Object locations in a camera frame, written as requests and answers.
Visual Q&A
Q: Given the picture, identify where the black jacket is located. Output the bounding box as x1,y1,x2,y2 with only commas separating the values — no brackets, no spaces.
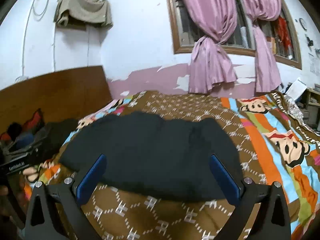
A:
60,112,243,202

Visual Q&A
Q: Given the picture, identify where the dark clothes pile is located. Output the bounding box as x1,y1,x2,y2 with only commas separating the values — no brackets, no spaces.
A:
1,108,78,151

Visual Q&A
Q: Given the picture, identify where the wooden headboard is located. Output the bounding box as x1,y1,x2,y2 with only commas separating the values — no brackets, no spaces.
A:
1,66,112,132

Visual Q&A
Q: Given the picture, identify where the wooden side shelf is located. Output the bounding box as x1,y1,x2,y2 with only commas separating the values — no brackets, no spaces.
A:
304,88,319,126

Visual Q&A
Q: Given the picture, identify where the wooden framed window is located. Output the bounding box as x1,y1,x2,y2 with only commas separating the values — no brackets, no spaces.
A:
167,0,302,70

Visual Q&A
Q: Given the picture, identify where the right pink curtain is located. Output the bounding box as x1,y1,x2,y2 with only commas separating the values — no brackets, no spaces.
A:
242,0,281,93

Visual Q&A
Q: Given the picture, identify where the pink curtain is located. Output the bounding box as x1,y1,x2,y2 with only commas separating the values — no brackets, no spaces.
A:
183,0,238,94
242,0,281,93

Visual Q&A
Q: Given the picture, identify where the left pink curtain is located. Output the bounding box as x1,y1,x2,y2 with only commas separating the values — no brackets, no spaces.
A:
183,0,238,94

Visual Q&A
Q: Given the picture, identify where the beige cloth on wall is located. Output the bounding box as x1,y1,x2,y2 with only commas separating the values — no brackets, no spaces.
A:
54,0,113,28

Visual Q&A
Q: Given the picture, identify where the white wall cable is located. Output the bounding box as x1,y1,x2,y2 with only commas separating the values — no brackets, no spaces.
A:
21,0,57,77

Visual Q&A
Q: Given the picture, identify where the round wall clock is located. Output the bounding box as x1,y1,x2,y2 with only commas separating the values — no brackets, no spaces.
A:
299,17,308,31

